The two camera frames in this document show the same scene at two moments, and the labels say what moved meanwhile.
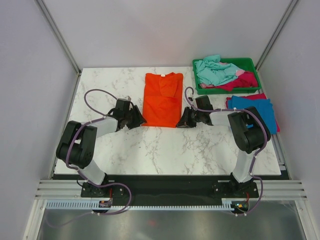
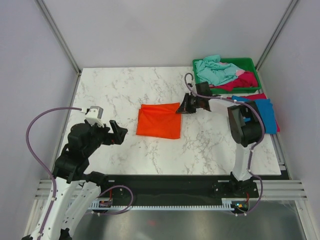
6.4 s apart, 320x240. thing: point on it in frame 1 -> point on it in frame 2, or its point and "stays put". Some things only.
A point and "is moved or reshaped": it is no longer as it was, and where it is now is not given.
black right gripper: (185, 122) -> (185, 107)
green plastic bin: (247, 64) stays put
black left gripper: (138, 118) -> (119, 132)
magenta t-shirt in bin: (247, 79) stays put
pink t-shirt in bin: (204, 85) stays put
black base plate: (125, 188) stays put
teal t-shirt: (210, 71) stays put
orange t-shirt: (162, 99) is moved or reshaped
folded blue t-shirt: (264, 106) stays put
